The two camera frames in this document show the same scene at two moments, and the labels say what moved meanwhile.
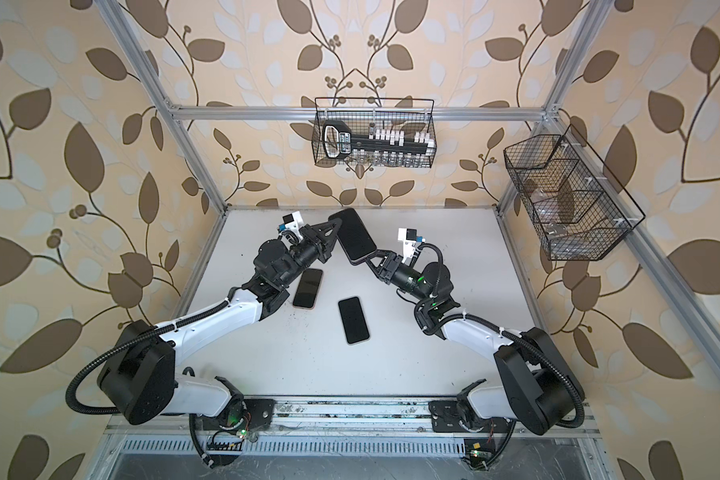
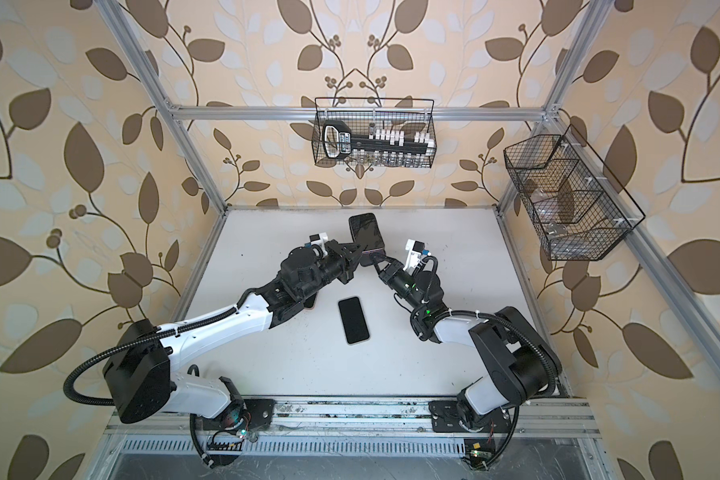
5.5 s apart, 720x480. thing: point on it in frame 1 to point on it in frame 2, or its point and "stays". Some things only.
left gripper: x=312 y=241 to x=345 y=258
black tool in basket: x=338 y=142 stays
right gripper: x=391 y=260 stays
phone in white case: x=353 y=320 stays
